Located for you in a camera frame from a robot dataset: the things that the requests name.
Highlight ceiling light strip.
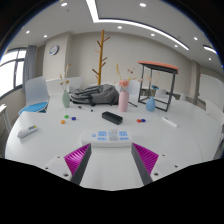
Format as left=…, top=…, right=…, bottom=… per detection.
left=85, top=0, right=190, bottom=52

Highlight grey curtain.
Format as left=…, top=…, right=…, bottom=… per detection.
left=22, top=44, right=38, bottom=94

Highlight white power strip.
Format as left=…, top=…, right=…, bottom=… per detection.
left=80, top=128, right=134, bottom=148

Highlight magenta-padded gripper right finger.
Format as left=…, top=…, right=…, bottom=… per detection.
left=130, top=142, right=182, bottom=186

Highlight green vase with dried stems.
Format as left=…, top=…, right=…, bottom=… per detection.
left=58, top=63, right=73, bottom=109

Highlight white chair with blue cushion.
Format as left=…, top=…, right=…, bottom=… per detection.
left=18, top=76, right=51, bottom=116

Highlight white wall board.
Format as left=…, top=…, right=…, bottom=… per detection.
left=198, top=73, right=224, bottom=111

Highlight round wall clock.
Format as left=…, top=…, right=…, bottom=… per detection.
left=48, top=44, right=60, bottom=56

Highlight grey backpack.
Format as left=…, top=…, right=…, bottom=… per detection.
left=69, top=83, right=120, bottom=107

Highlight black frame orange-topped table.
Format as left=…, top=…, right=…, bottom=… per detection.
left=136, top=60, right=179, bottom=113

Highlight wooden coat stand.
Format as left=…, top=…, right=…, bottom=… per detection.
left=91, top=29, right=111, bottom=86

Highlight blue vase with flowers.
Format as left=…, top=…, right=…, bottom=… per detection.
left=143, top=71, right=161, bottom=112

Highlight white remote with coloured buttons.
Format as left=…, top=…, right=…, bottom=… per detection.
left=17, top=124, right=39, bottom=139

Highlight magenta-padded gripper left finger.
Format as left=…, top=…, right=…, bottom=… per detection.
left=42, top=143, right=93, bottom=186

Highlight round ceiling spotlights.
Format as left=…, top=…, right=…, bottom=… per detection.
left=24, top=1, right=219, bottom=56

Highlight pink vase with flowers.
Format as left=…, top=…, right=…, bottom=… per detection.
left=113, top=64, right=145, bottom=113

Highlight window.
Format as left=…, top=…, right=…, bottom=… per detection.
left=0, top=47, right=28, bottom=99

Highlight black rectangular case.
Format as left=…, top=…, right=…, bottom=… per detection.
left=101, top=110, right=124, bottom=126

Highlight black and white marker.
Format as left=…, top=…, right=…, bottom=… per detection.
left=77, top=105, right=94, bottom=113

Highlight plain white remote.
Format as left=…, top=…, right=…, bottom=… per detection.
left=161, top=116, right=179, bottom=128

